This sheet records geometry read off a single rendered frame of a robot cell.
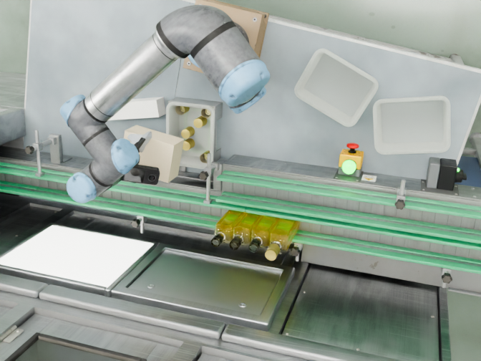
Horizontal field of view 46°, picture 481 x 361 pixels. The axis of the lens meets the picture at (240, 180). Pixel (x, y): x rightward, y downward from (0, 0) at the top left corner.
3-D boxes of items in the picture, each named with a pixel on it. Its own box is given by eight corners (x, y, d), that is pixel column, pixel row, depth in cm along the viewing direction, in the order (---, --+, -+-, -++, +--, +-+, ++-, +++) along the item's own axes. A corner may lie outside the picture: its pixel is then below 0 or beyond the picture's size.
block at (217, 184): (217, 183, 199) (210, 189, 193) (218, 157, 196) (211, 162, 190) (227, 184, 199) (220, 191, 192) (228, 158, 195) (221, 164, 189)
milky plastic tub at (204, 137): (175, 157, 208) (165, 164, 200) (175, 96, 201) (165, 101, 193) (220, 163, 203) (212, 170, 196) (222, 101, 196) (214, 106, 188)
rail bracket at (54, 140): (61, 161, 220) (24, 179, 200) (59, 119, 214) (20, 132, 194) (72, 162, 219) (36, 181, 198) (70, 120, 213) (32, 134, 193)
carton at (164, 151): (136, 124, 175) (124, 130, 168) (184, 139, 172) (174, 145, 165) (131, 160, 180) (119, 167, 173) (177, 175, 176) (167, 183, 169)
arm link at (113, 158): (103, 128, 134) (74, 154, 139) (132, 167, 134) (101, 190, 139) (119, 122, 141) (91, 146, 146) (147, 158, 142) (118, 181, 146)
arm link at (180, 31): (189, -23, 115) (46, 115, 136) (221, 22, 115) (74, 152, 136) (210, -22, 125) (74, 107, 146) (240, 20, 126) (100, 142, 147)
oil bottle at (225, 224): (232, 217, 194) (211, 243, 175) (233, 202, 193) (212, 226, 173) (248, 220, 193) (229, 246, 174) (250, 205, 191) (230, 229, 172)
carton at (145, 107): (104, 101, 210) (96, 104, 205) (163, 97, 203) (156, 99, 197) (107, 117, 212) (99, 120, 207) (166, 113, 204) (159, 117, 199)
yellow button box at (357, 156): (340, 167, 191) (337, 174, 184) (343, 146, 189) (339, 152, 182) (361, 170, 189) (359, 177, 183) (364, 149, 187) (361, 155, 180)
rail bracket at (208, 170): (210, 195, 194) (197, 208, 182) (212, 147, 188) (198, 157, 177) (219, 195, 193) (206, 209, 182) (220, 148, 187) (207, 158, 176)
